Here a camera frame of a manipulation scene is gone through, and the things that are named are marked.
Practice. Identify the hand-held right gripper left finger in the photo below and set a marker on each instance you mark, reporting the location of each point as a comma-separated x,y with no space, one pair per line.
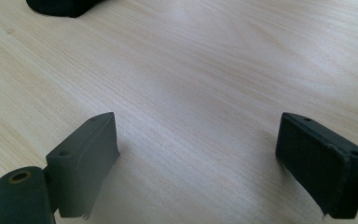
80,161

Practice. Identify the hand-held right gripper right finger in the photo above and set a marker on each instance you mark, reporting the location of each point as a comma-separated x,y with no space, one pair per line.
320,165

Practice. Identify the dark cloth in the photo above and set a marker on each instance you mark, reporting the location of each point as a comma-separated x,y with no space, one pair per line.
62,6

